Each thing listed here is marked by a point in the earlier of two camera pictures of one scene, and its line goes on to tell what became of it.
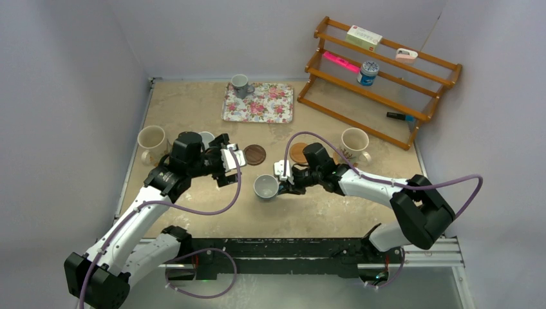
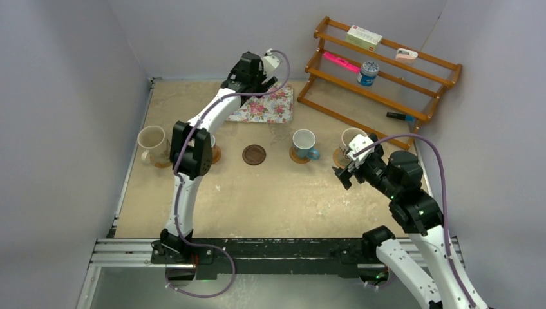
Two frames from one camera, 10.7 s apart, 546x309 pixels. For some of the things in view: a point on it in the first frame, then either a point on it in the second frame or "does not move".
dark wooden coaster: x=255 y=154 does not move
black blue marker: x=400 y=116 does not move
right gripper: x=288 y=187 → x=345 y=174
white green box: x=364 y=38 does not move
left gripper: x=215 y=147 → x=264 y=82
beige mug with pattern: x=154 y=145 does not move
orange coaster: x=296 y=152 does not move
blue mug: x=266 y=187 → x=303 y=141
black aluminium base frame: x=214 y=258 does not move
